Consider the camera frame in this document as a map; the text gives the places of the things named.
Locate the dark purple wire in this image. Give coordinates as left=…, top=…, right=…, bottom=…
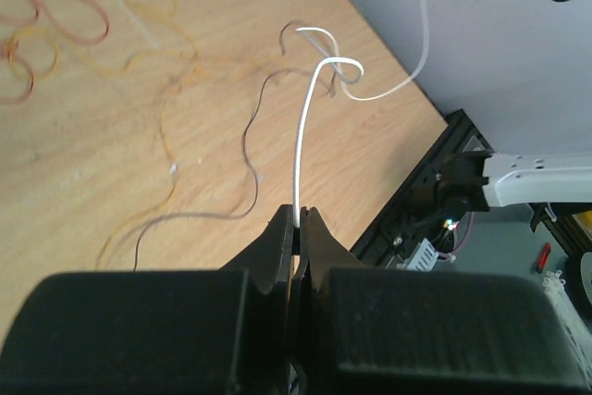
left=132, top=19, right=362, bottom=272

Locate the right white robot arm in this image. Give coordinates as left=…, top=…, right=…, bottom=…
left=409, top=151, right=591, bottom=218

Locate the bundle of white zip ties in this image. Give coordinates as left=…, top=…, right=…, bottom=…
left=542, top=270, right=591, bottom=388

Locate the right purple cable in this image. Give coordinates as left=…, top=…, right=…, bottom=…
left=437, top=209, right=475, bottom=263

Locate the red handled tool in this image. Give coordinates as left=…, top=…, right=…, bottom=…
left=535, top=242, right=552, bottom=274

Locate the white wire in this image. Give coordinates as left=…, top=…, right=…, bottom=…
left=290, top=0, right=431, bottom=229

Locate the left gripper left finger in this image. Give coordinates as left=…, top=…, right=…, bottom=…
left=220, top=204, right=295, bottom=302

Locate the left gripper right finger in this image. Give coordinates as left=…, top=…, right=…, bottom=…
left=298, top=207, right=370, bottom=293

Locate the light blue cable duct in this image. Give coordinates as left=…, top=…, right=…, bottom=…
left=397, top=238, right=438, bottom=272

